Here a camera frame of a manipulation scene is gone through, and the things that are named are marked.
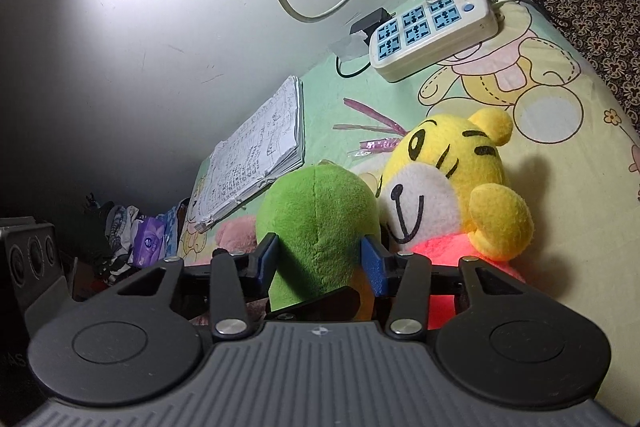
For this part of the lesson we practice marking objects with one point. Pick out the clear plastic piece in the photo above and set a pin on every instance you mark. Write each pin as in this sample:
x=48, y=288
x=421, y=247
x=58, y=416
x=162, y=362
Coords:
x=352, y=47

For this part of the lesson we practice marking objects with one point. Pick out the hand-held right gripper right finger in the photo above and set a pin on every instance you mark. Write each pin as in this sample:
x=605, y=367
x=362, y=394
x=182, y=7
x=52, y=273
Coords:
x=376, y=269

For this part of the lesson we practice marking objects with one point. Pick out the pile of clothes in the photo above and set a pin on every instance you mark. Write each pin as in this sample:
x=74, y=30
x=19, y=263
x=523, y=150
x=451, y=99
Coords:
x=115, y=227

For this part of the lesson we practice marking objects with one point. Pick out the white power strip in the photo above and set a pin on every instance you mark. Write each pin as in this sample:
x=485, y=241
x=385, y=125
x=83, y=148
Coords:
x=430, y=37

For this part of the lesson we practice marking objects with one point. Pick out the purple tissue pack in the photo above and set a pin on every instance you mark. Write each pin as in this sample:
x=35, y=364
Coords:
x=150, y=242

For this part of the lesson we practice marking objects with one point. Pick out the dusty pink plush bear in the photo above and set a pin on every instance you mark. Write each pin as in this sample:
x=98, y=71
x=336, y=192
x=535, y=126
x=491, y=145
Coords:
x=240, y=232

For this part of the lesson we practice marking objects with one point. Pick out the green plush toy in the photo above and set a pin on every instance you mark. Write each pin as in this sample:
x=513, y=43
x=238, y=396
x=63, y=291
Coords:
x=315, y=217

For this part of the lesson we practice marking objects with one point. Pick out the blue checkered cloth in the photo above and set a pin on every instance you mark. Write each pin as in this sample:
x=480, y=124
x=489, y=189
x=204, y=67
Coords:
x=172, y=227

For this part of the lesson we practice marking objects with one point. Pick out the handwritten notebook stack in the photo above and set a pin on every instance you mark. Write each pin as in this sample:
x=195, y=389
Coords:
x=255, y=142

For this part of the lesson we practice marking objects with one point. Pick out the yellow tiger plush toy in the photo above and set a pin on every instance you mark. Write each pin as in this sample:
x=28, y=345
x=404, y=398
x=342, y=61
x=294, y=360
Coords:
x=450, y=157

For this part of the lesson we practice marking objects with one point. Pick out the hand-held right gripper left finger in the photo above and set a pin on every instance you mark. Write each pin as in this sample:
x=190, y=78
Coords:
x=265, y=264

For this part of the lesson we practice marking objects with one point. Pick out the pink ribbon strips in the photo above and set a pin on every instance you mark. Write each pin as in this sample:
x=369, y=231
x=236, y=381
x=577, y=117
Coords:
x=375, y=127

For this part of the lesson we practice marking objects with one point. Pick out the black power adapter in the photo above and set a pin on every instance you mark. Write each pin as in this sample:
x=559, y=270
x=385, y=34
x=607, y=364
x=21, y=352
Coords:
x=372, y=22

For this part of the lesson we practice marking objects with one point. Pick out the brown floral cushion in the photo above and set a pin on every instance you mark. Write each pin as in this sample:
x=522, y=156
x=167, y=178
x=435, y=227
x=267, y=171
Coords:
x=610, y=17

